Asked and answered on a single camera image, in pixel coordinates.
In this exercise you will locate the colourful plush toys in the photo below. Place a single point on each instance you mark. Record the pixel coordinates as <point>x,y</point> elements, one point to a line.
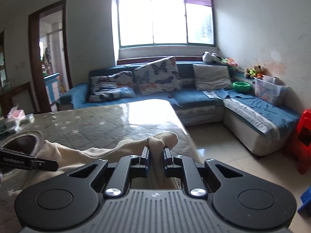
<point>229,62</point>

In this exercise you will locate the light blue small cabinet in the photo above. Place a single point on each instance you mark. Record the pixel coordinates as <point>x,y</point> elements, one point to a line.
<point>52,87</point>

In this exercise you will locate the brown plush toys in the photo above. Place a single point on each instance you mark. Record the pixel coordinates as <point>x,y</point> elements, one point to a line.
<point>256,71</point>

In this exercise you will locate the grey star quilted tablecloth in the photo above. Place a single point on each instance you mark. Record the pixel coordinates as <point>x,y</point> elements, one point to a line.
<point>96,127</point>

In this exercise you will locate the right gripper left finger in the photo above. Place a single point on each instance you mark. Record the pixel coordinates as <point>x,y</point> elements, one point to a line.
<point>120,175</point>

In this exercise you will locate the blue plastic stool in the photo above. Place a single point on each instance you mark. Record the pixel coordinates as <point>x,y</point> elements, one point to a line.
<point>306,203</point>

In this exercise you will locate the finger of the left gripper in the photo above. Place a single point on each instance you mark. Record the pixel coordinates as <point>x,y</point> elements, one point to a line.
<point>16,160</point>

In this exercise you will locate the white plush toy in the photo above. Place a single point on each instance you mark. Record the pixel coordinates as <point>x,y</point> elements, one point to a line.
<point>211,57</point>

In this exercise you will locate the cream knit garment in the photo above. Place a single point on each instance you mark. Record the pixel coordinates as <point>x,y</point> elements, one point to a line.
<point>69,159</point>

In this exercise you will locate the green plastic bowl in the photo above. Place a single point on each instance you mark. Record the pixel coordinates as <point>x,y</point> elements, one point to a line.
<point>241,87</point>

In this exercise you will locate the clear plastic storage box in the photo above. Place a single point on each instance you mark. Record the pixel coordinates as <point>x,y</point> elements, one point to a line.
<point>271,90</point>

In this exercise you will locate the pink tissue box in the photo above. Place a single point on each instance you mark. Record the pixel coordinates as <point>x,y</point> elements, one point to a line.
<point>16,115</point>

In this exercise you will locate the round induction cooktop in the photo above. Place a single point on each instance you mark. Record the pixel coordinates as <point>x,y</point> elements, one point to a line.
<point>27,142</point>

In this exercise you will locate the window with green frame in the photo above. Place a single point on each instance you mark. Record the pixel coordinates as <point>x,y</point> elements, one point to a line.
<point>165,22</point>

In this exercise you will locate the blue corner sofa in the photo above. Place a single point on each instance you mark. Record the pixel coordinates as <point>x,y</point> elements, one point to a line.
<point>262,127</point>

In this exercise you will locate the butterfly pillow lying flat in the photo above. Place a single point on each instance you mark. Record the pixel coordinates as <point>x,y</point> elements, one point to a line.
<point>111,87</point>

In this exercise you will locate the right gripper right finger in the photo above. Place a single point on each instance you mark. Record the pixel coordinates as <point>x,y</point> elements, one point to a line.
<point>187,170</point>

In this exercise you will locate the red plastic stool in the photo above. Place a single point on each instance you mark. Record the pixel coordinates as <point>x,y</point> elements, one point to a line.
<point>300,144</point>

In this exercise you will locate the butterfly pillow upright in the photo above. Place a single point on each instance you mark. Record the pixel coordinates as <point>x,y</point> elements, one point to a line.
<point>158,76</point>

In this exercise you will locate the grey cushion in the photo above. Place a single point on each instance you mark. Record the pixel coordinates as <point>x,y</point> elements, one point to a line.
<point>211,77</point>

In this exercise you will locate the teal flat device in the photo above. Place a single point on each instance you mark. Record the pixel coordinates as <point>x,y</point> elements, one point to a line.
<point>8,129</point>

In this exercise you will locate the dark wooden display cabinet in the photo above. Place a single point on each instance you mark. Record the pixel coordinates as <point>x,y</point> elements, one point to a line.
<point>7,91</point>

